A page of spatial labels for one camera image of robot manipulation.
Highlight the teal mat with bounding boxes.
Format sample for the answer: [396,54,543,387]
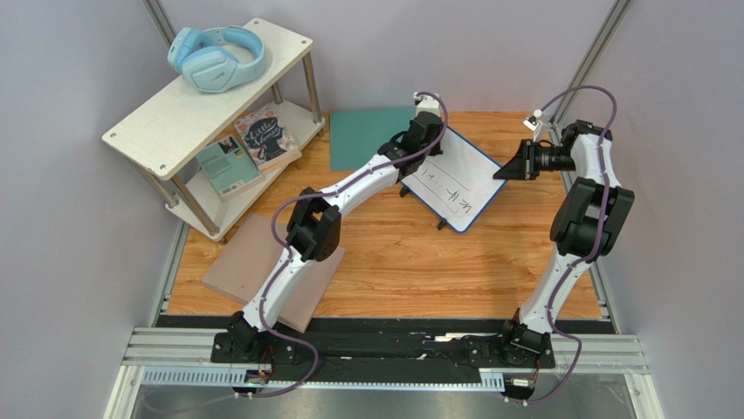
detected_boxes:
[330,106,416,171]

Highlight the aluminium frame rail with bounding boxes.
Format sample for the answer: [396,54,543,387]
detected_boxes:
[105,327,663,418]

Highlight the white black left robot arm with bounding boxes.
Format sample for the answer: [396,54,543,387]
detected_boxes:
[210,110,449,363]

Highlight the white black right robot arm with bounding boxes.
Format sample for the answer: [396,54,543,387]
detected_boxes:
[493,120,635,366]

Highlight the blue framed whiteboard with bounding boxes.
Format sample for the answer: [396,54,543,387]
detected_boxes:
[402,127,506,233]

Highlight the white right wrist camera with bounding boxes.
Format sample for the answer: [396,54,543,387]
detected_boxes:
[523,108,548,143]

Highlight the light blue headphones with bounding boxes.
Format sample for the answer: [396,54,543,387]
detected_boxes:
[167,25,268,93]

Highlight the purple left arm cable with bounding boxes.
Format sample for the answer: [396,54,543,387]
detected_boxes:
[255,91,450,400]

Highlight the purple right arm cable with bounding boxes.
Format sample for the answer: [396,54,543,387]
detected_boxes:
[502,85,618,406]

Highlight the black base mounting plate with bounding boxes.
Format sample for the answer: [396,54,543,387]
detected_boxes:
[212,318,556,384]

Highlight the floral cover book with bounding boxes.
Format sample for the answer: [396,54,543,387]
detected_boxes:
[233,103,301,172]

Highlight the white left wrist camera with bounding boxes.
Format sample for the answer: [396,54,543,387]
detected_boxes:
[413,92,442,118]

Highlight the teal cover book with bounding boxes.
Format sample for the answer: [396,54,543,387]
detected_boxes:
[196,135,265,203]

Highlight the pink square board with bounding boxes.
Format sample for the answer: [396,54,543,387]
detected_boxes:
[202,214,346,333]

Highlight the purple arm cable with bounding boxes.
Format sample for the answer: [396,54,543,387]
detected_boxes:
[502,85,618,406]
[255,91,450,400]

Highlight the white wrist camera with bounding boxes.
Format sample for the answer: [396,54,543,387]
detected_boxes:
[413,92,442,118]
[523,108,548,143]

